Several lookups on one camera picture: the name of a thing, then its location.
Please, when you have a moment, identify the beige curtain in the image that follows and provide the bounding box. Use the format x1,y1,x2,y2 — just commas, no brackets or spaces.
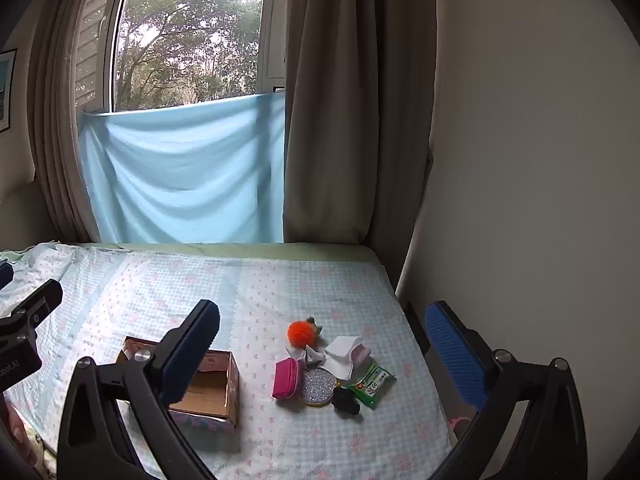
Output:
27,0,136,243
282,0,437,266

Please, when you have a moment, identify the light blue hanging cloth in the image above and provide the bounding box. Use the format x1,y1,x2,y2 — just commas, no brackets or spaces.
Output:
77,92,288,245

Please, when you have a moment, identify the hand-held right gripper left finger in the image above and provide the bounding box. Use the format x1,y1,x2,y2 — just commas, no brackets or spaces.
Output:
57,299,221,480

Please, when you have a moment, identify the window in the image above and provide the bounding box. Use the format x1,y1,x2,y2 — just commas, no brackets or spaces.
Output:
75,0,288,113

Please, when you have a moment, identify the orange fluffy pompom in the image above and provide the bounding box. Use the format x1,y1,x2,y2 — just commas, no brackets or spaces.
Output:
286,316,323,349

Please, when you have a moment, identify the framed wall picture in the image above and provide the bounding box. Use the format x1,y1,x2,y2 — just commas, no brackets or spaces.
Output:
0,49,18,134

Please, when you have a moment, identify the grey and white cloth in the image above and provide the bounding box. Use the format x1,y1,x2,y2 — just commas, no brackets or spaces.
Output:
285,343,326,367

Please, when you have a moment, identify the black hair scrunchie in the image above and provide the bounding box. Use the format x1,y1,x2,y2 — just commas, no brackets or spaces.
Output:
332,385,362,417

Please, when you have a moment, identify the white tissue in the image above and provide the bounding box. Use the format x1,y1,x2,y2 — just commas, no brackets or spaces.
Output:
324,335,365,379

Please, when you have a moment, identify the green wet wipes packet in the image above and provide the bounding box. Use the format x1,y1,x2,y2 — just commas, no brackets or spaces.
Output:
345,360,397,409

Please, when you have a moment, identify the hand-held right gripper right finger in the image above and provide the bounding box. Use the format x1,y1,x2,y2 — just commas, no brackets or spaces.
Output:
425,300,588,480

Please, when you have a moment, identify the pink fluffy roll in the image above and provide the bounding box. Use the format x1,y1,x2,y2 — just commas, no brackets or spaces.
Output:
351,345,374,373

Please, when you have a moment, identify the pink zip pouch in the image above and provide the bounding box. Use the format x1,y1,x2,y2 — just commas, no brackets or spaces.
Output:
272,357,302,401

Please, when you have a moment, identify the cardboard box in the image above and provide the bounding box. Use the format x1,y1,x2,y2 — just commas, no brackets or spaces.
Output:
116,336,241,429

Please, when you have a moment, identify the round silver glitter compact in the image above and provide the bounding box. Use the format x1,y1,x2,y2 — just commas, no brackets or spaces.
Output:
300,368,338,405

